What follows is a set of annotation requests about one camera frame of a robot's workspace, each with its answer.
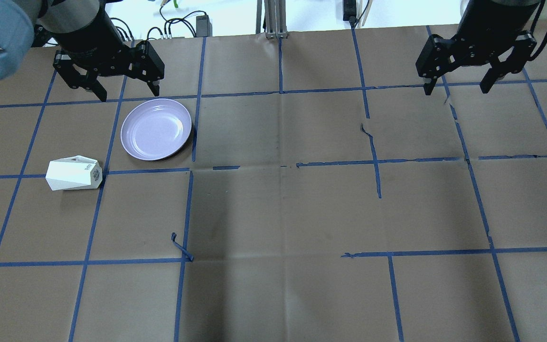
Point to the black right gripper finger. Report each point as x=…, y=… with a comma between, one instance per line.
x=429, y=84
x=493, y=75

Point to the aluminium frame post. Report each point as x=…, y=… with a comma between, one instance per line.
x=271, y=19

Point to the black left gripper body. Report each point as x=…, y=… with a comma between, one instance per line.
x=92, y=43

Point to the black plug adapter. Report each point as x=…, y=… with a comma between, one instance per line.
x=349, y=10

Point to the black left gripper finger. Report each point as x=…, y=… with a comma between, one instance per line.
x=154, y=86
x=88, y=82

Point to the black power adapter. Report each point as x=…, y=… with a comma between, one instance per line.
x=203, y=26

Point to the white angular cup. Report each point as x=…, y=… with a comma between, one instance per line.
x=73, y=173

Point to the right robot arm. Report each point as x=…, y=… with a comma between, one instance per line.
x=490, y=32

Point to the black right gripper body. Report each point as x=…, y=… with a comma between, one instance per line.
x=489, y=29

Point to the lavender round plate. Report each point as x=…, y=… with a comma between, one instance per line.
x=156, y=129

